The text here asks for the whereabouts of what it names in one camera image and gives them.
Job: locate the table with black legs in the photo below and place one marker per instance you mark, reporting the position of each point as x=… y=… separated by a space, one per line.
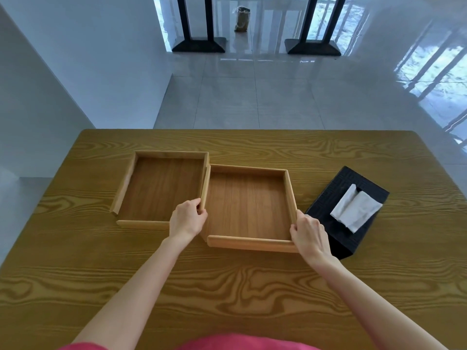
x=199 y=45
x=312 y=47

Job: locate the wooden tray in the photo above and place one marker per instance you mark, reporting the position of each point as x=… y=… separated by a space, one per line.
x=248 y=207
x=160 y=185

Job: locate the person's right hand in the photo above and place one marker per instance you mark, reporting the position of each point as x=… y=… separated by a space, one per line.
x=312 y=238

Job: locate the pink shirt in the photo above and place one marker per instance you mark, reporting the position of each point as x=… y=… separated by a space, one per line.
x=248 y=342

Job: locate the person's left forearm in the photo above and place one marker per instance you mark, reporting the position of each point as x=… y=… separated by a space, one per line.
x=138 y=298

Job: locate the wooden table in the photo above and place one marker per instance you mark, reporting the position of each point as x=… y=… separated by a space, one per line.
x=109 y=269

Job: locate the person's right forearm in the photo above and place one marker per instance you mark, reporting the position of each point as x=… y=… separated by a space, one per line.
x=372 y=306

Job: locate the white tissue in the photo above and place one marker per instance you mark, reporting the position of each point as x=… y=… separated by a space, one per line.
x=355 y=209

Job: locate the person's left hand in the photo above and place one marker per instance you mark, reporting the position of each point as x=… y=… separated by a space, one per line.
x=188 y=220

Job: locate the brown bag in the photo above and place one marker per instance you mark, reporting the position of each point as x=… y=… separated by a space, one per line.
x=242 y=19

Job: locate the black tissue box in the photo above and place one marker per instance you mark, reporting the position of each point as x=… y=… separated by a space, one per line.
x=341 y=180

